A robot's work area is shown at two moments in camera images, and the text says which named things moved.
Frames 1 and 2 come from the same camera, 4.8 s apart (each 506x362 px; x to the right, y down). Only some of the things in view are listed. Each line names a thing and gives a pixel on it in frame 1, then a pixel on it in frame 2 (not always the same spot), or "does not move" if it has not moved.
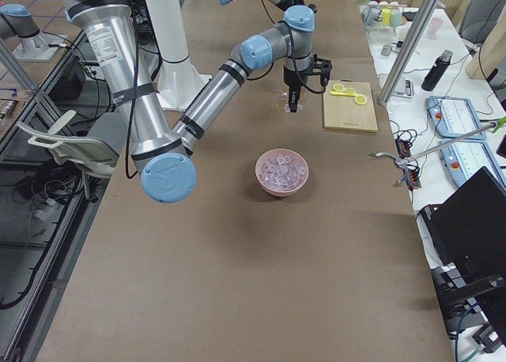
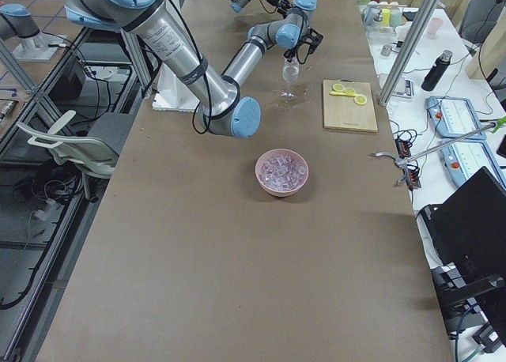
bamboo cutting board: (348, 105) does not move
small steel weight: (386, 50) does not move
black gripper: (322, 68) → (313, 38)
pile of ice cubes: (282, 172) does not move
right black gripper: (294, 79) → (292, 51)
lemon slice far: (338, 87) does not move
